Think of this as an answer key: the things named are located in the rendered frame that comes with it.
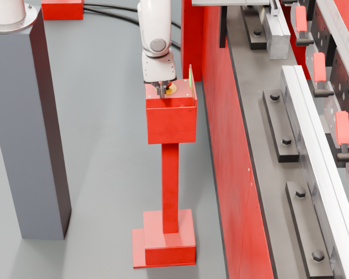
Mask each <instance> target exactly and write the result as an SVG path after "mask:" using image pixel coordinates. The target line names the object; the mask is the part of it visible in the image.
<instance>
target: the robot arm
mask: <svg viewBox="0 0 349 279"><path fill-rule="evenodd" d="M137 11H138V19H139V24H140V32H141V40H142V48H143V52H142V68H143V83H144V84H151V85H152V86H154V87H155V88H156V89H157V95H159V96H160V99H161V98H165V95H166V87H167V85H168V84H169V83H170V82H173V81H176V80H177V76H176V69H175V61H174V57H173V52H172V49H171V48H170V45H171V0H140V3H139V4H138V6H137ZM37 18H38V15H37V11H36V9H35V8H34V7H33V6H32V5H29V4H26V3H25V2H24V0H0V34H8V33H15V32H19V31H21V30H24V29H27V28H29V27H30V26H31V25H33V24H34V23H35V22H36V20H37ZM159 81H162V84H160V83H159ZM161 89H162V92H161Z"/></svg>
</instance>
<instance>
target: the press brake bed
mask: <svg viewBox="0 0 349 279"><path fill-rule="evenodd" d="M219 21H220V6H204V11H203V39H202V80H201V82H202V91H203V99H204V108H205V113H206V121H207V130H208V138H209V147H210V152H211V160H212V169H213V178H214V186H215V194H216V200H217V208H218V216H219V225H220V233H221V238H222V247H223V255H224V264H225V272H226V277H227V279H274V278H273V272H272V268H271V263H270V257H269V252H268V247H267V243H266V237H265V232H264V227H263V221H262V218H261V212H260V207H259V201H258V196H257V192H256V187H255V181H254V176H253V171H252V165H251V161H250V156H249V151H248V145H247V140H246V136H245V131H244V125H243V120H242V114H241V111H240V106H239V100H238V94H237V89H236V85H235V80H234V75H233V69H232V64H231V60H230V55H229V49H228V44H227V39H226V36H225V48H219V43H218V40H219Z"/></svg>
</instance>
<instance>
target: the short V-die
mask: <svg viewBox="0 0 349 279"><path fill-rule="evenodd" d="M268 8H269V11H270V15H280V4H279V1H278V0H269V5H268Z"/></svg>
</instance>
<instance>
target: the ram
mask: <svg viewBox="0 0 349 279"><path fill-rule="evenodd" d="M332 1H333V3H334V5H335V7H336V9H337V11H338V13H339V15H340V17H341V19H342V21H343V23H344V25H345V28H346V30H347V32H348V34H349V0H332ZM317 2H318V4H319V6H320V8H321V11H322V13H323V15H324V17H325V20H326V22H327V25H328V27H329V29H330V31H331V34H332V36H333V38H334V40H335V43H336V45H337V47H338V49H339V52H340V54H341V56H342V58H343V61H344V63H345V66H346V68H347V70H348V72H349V54H348V52H347V50H346V48H345V46H344V44H343V41H342V39H341V37H340V35H339V33H338V31H337V28H336V26H335V24H334V22H333V20H332V17H331V15H330V13H329V10H328V9H327V7H326V4H325V2H324V0H317Z"/></svg>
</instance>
